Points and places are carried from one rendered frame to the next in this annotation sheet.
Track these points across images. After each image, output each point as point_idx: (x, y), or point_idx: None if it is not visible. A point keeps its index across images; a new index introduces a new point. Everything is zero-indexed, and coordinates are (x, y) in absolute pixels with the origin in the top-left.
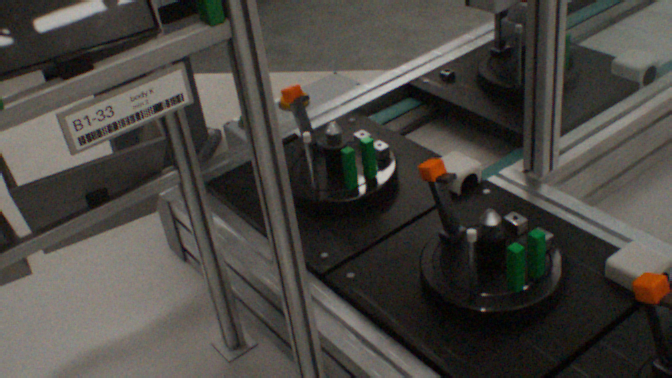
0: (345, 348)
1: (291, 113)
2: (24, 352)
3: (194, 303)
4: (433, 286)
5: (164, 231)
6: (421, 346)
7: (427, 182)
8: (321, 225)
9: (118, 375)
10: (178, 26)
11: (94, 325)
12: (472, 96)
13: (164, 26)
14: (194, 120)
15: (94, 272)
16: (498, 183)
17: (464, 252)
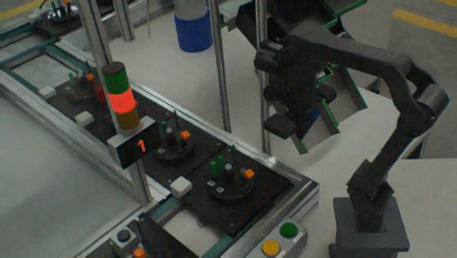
0: (217, 127)
1: (269, 239)
2: (346, 157)
3: None
4: (190, 133)
5: (326, 215)
6: (195, 126)
7: (193, 184)
8: (232, 162)
9: (303, 153)
10: (352, 243)
11: (326, 169)
12: (168, 246)
13: (363, 244)
14: (337, 255)
15: (345, 192)
16: (164, 191)
17: (179, 144)
